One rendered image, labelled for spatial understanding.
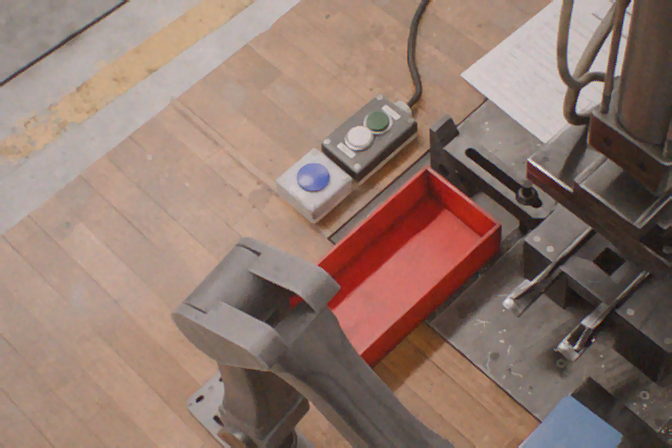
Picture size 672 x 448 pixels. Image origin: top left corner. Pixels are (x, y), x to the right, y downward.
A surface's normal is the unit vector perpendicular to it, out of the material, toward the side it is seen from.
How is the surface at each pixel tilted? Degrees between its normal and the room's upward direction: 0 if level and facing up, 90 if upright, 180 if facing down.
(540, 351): 0
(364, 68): 0
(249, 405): 87
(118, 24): 0
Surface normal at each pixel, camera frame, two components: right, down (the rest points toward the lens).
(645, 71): -0.68, 0.66
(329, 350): 0.46, -0.04
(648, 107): -0.50, 0.76
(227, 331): -0.37, -0.66
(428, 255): -0.08, -0.52
